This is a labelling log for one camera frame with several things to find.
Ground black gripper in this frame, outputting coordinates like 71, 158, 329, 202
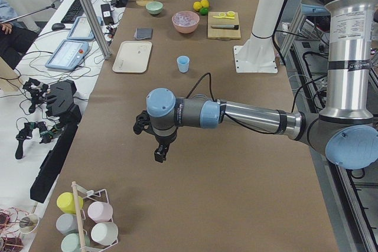
133, 110, 177, 162

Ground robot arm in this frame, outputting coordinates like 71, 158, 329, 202
133, 0, 377, 169

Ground pile of clear ice cubes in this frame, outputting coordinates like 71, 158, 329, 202
173, 11, 197, 27

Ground light blue cup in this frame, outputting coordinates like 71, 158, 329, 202
177, 55, 190, 73

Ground pink cup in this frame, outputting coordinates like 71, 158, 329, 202
87, 201, 113, 223

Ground white cup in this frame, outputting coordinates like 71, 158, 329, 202
91, 222, 118, 246

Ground yellow cup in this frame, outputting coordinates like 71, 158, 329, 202
56, 192, 76, 214

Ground grey cup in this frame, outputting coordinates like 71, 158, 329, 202
56, 214, 78, 235

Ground green cup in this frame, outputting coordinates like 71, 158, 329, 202
60, 233, 81, 252

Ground yellow lemon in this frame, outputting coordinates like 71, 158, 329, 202
200, 0, 210, 8
193, 1, 203, 11

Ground green lime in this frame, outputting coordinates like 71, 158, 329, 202
200, 7, 208, 15

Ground pink bowl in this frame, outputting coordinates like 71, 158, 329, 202
172, 11, 200, 34

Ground green bowl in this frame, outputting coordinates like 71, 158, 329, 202
145, 1, 164, 15

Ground lemon slice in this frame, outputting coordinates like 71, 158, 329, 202
226, 11, 235, 17

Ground wooden cutting board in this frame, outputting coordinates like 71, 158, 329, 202
207, 11, 242, 40

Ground yellow plastic knife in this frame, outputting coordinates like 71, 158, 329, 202
212, 12, 235, 19

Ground grey folded cloth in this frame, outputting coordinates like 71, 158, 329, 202
134, 28, 153, 40

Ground beige tray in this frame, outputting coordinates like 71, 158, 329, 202
112, 41, 152, 74

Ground black keyboard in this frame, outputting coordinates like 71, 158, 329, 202
60, 0, 84, 24

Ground teach pendant far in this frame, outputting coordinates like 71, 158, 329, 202
67, 17, 95, 41

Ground teach pendant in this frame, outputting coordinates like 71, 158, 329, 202
45, 40, 89, 71
67, 17, 95, 41

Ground black computer mouse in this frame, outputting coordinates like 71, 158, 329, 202
51, 22, 66, 31

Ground teach pendant near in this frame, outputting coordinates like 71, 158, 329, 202
45, 40, 89, 71

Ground white wire cup rack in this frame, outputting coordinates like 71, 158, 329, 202
71, 181, 119, 251

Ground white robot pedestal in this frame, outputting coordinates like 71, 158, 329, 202
234, 0, 284, 73

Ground aluminium frame post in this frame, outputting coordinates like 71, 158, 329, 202
80, 0, 110, 60

